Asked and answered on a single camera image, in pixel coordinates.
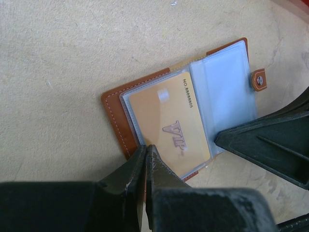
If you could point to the red bin middle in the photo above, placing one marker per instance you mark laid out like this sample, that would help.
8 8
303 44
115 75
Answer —
295 6

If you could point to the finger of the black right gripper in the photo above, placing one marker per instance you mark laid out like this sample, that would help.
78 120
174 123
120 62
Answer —
278 142

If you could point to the gold VIP credit card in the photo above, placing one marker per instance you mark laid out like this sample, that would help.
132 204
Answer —
166 115

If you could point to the brown leather card holder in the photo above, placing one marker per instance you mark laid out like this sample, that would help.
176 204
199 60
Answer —
224 87

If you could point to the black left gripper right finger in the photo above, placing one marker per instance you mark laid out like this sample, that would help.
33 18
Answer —
174 206

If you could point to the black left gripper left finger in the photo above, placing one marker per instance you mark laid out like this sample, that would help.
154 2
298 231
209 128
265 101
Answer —
113 204

